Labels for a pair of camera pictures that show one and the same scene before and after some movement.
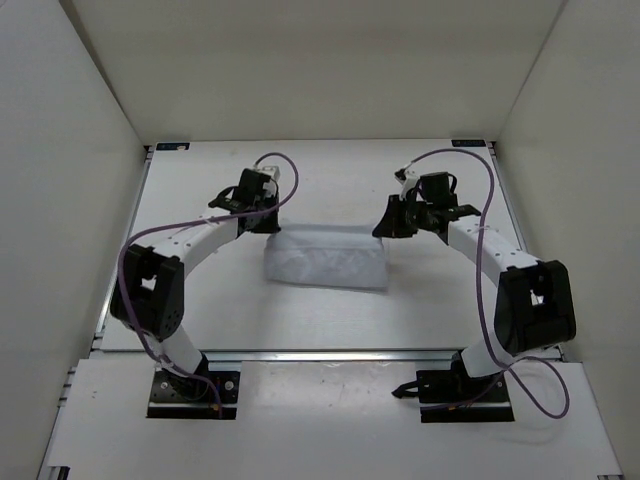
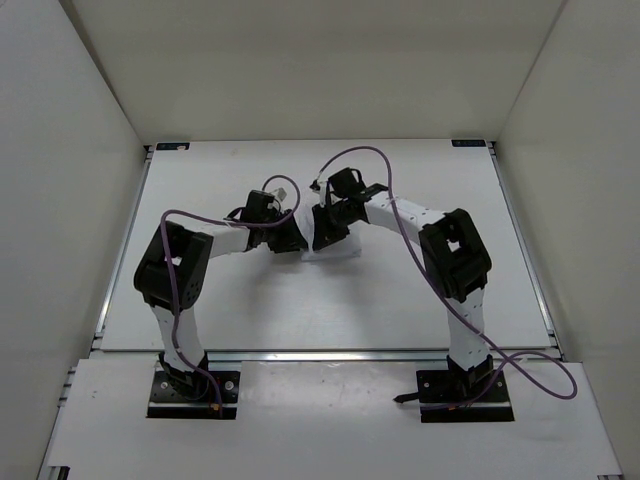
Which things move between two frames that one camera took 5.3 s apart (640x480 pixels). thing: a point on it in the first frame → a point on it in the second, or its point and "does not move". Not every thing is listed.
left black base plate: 204,394 does not move
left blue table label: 170,146 does not move
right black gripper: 392,226 → 325,234
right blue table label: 468,143 does not move
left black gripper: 271,225 → 291,238
